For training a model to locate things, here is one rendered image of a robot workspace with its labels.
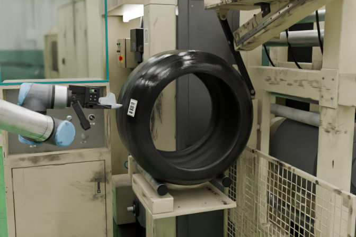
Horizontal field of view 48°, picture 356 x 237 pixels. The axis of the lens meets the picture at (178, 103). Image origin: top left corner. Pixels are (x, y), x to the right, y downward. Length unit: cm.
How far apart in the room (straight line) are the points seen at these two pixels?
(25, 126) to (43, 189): 98
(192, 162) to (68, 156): 71
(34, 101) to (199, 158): 80
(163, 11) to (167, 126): 54
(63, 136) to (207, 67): 60
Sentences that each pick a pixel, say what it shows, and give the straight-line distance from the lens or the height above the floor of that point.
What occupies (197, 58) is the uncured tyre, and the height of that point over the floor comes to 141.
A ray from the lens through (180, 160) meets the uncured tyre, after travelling 186.
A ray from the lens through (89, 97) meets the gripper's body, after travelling 153.
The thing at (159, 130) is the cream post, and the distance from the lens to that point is 191.
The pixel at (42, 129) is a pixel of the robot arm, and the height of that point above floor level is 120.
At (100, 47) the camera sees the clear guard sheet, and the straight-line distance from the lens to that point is 218.
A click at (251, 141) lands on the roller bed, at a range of 205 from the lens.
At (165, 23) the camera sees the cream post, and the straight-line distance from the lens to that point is 188.
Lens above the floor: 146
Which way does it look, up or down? 8 degrees down
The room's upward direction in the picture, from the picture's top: straight up
